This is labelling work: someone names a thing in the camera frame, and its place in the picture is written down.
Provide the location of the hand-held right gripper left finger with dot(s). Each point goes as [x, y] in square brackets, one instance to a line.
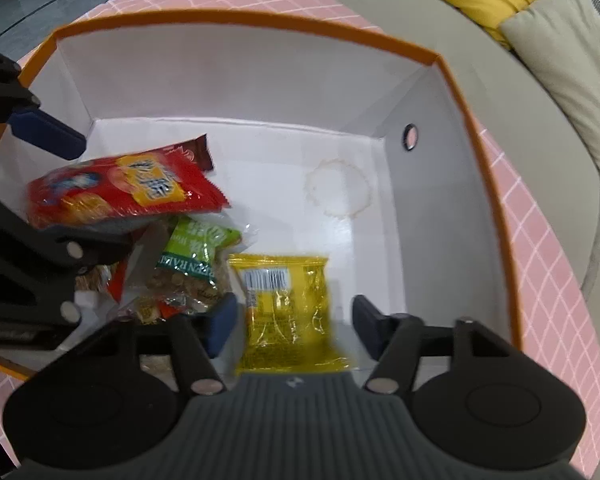
[220, 325]

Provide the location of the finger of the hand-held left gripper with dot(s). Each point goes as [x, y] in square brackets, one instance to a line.
[45, 132]
[40, 245]

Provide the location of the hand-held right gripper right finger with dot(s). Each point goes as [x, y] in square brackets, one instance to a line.
[370, 325]

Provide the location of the orange stick snack packet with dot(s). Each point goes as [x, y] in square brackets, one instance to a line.
[97, 280]

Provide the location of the green raisin packet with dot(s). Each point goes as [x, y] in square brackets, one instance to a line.
[195, 260]

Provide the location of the yellow snack packet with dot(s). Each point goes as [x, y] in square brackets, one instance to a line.
[290, 310]

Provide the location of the dark red snack bar packet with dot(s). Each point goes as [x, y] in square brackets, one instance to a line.
[200, 152]

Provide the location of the orange cardboard box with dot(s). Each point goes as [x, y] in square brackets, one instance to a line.
[280, 85]

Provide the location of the pink checked tablecloth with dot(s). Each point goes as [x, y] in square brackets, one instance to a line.
[545, 285]

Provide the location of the beige sofa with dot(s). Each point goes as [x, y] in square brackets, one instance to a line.
[480, 75]

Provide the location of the beige pillow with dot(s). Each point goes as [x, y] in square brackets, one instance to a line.
[570, 60]

